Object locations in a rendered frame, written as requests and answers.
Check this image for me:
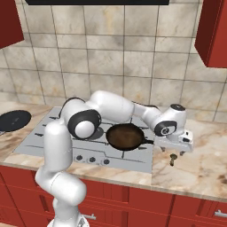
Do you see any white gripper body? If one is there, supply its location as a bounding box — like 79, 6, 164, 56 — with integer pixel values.
153, 136, 195, 153

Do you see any olive brown mushroom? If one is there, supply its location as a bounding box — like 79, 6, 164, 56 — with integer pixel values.
168, 153, 178, 168

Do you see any brown frying pan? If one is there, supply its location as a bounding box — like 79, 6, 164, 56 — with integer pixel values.
105, 122, 155, 152

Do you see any grey hob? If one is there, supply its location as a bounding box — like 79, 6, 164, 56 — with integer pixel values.
12, 106, 157, 175

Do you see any red drawer front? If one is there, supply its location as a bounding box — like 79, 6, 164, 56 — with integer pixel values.
170, 194, 227, 227
79, 177, 130, 204
128, 185, 176, 215

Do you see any red cupboard door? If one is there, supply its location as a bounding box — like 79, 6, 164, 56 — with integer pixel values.
0, 164, 57, 227

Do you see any black range hood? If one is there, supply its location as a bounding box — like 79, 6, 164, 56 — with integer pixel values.
24, 0, 170, 6

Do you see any silver drawer handle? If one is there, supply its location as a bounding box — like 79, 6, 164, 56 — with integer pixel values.
214, 209, 227, 219
82, 212, 98, 221

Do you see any red wall cupboard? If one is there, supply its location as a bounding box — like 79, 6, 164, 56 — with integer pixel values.
0, 0, 26, 50
193, 0, 227, 69

